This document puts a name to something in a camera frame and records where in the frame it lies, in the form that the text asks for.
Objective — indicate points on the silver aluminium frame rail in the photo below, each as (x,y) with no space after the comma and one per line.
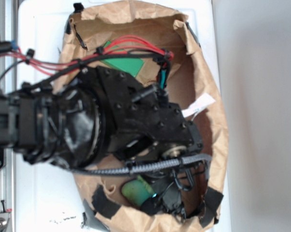
(7,192)

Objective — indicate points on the brown paper bag tray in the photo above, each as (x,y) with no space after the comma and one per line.
(190,77)

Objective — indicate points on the green plush animal toy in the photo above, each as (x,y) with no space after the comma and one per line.
(137,191)

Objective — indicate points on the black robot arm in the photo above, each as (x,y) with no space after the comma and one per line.
(104,122)

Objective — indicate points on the white paper label tag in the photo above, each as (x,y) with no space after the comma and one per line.
(198,105)

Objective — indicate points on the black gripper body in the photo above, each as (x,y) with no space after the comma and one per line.
(178,194)

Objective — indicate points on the green rectangular block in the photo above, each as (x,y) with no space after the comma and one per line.
(128,65)

